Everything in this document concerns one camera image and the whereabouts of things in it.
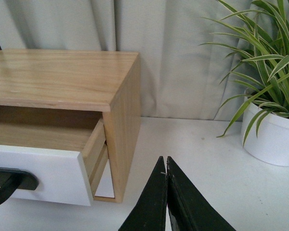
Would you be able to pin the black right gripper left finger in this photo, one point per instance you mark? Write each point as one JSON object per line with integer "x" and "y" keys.
{"x": 149, "y": 213}

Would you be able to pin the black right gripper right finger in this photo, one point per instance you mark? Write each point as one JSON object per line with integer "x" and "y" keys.
{"x": 188, "y": 209}

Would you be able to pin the wooden drawer cabinet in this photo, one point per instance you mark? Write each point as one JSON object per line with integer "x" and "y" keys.
{"x": 53, "y": 86}

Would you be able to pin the white plant pot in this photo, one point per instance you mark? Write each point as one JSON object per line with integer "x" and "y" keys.
{"x": 268, "y": 143}

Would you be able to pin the grey curtain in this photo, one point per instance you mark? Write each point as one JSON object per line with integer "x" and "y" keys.
{"x": 184, "y": 66}

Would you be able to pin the green spider plant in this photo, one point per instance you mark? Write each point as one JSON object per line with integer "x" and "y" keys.
{"x": 266, "y": 31}

